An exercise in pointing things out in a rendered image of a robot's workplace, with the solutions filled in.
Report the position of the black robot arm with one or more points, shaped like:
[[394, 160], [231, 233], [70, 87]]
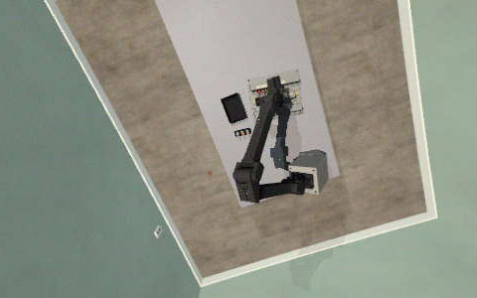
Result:
[[247, 178]]

